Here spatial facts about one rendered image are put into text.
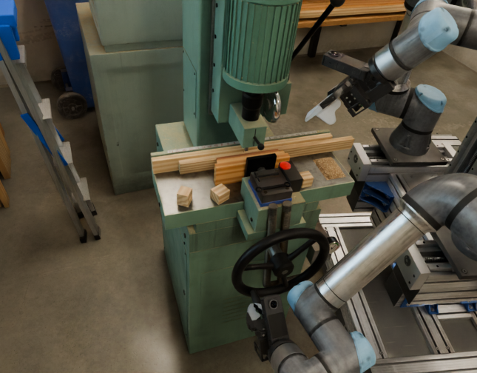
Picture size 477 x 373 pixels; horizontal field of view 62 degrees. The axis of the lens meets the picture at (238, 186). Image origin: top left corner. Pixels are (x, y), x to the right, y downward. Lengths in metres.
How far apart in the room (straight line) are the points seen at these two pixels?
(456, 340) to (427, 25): 1.39
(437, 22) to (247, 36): 0.39
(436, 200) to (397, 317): 1.10
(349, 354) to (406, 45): 0.63
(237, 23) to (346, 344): 0.74
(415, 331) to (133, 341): 1.19
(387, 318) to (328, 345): 0.99
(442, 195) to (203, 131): 0.81
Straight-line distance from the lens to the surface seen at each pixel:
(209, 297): 1.50
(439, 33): 0.90
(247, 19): 0.97
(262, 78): 1.02
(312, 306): 0.93
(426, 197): 0.87
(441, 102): 1.59
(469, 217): 0.84
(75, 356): 1.94
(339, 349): 0.90
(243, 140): 1.15
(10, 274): 2.26
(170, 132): 1.56
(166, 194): 1.16
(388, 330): 1.86
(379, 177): 1.68
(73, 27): 2.85
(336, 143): 1.38
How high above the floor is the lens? 1.71
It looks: 43 degrees down
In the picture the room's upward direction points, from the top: 6 degrees clockwise
